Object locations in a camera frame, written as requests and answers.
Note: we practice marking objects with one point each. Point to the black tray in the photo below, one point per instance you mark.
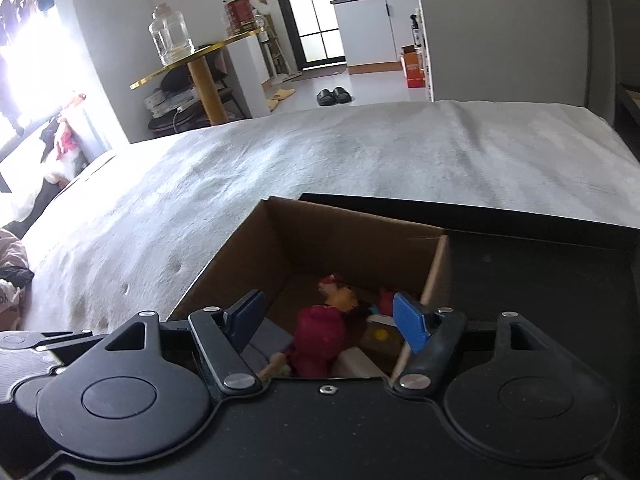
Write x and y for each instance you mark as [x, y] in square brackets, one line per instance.
[525, 285]

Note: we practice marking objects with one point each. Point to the black framed glass door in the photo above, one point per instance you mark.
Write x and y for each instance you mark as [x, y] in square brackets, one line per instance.
[310, 10]

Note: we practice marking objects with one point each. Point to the round gold table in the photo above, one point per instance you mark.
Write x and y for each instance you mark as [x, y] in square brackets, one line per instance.
[205, 85]

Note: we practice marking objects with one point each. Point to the white kitchen cabinet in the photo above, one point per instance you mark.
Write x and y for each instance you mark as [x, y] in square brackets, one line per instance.
[370, 30]

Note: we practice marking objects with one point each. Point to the red tin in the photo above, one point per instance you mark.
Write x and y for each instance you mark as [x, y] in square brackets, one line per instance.
[241, 16]

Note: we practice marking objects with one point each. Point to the stack of items under table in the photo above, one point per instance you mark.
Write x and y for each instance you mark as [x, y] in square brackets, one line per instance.
[170, 105]

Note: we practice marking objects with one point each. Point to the clear glass jar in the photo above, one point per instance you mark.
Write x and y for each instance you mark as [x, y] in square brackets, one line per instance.
[170, 35]

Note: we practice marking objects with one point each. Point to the pair of yellow slippers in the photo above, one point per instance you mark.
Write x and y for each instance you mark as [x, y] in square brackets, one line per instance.
[281, 97]

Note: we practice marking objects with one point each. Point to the pink bear toy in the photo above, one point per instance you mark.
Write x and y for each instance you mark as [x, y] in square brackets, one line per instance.
[320, 335]

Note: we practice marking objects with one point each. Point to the dark spray bottle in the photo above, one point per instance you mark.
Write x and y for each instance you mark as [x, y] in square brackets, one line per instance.
[415, 30]

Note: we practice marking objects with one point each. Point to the white standing fan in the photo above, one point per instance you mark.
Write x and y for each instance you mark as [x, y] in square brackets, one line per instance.
[272, 60]

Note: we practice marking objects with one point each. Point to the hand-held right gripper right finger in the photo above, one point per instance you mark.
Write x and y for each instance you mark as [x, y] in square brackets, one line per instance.
[407, 322]

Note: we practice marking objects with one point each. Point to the pile of clothes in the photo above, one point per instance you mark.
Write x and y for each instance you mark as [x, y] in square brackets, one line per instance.
[55, 150]

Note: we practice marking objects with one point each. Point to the black slipper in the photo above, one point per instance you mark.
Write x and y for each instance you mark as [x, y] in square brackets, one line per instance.
[325, 97]
[342, 94]

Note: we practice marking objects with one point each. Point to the light grey toy block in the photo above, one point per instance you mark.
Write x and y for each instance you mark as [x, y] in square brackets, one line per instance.
[357, 366]

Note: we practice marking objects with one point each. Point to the brown cardboard box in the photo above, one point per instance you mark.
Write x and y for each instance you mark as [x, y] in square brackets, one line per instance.
[325, 240]

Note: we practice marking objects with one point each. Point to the small red toy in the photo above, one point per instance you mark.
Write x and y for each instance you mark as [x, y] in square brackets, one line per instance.
[386, 301]

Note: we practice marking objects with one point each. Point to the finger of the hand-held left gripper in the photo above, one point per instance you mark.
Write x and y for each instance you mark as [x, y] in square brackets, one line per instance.
[60, 339]

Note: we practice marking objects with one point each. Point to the dark doormat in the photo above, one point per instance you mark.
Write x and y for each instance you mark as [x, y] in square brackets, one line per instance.
[320, 71]

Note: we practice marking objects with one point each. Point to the girl figurine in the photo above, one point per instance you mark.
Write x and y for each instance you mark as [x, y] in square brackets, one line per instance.
[342, 297]

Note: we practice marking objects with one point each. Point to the hanging clothes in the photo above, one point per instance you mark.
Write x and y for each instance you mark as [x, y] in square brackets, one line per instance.
[25, 5]

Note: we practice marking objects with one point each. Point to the grey-blue armchair figurine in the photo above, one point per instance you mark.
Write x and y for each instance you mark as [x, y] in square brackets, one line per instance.
[270, 337]

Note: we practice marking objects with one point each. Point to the orange cardboard box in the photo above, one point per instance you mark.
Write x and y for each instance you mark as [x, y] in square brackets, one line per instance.
[414, 67]

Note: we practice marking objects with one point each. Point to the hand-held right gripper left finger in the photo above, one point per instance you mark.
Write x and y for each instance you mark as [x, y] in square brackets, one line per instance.
[247, 317]

